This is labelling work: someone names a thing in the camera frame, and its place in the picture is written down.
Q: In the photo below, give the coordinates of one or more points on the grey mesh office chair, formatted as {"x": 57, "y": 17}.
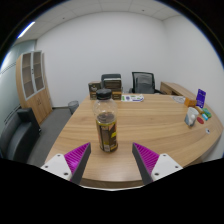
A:
{"x": 144, "y": 83}

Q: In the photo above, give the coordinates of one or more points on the rectangular ceiling light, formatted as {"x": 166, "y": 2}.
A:
{"x": 26, "y": 30}

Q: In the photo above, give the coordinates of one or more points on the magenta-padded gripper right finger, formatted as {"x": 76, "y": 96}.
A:
{"x": 163, "y": 165}

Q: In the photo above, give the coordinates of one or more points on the purple standing sign card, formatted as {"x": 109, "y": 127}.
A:
{"x": 201, "y": 98}

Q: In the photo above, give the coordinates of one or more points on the grey trash bin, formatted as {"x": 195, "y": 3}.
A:
{"x": 73, "y": 107}

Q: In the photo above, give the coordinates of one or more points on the flat round red coaster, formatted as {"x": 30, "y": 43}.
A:
{"x": 200, "y": 120}

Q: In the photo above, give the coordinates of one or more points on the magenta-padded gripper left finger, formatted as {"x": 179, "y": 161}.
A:
{"x": 60, "y": 165}

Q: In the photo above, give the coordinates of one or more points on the wooden side desk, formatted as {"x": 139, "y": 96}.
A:
{"x": 176, "y": 89}

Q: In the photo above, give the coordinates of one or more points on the black leather sofa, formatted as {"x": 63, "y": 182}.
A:
{"x": 18, "y": 136}

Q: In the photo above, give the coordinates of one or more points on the clear bottle with black cap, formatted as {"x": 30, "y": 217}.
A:
{"x": 106, "y": 130}

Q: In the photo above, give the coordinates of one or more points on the small white disc black dot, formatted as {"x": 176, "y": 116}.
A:
{"x": 208, "y": 131}

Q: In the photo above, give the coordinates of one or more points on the round grey patterned disc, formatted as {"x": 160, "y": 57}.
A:
{"x": 179, "y": 99}

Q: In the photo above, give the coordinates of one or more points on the orange cardboard box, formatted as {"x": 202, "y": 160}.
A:
{"x": 190, "y": 101}

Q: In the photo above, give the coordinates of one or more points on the white printed booklet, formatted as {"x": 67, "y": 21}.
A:
{"x": 132, "y": 98}

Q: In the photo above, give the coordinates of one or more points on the small blue box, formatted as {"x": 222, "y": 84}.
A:
{"x": 204, "y": 117}

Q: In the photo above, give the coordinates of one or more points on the white ceramic mug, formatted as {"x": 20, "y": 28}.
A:
{"x": 191, "y": 116}

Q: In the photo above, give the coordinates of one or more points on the wooden cabinet with glass doors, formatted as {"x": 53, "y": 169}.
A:
{"x": 33, "y": 86}

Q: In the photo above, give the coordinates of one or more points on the small dark brown box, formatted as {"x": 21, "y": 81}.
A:
{"x": 93, "y": 89}

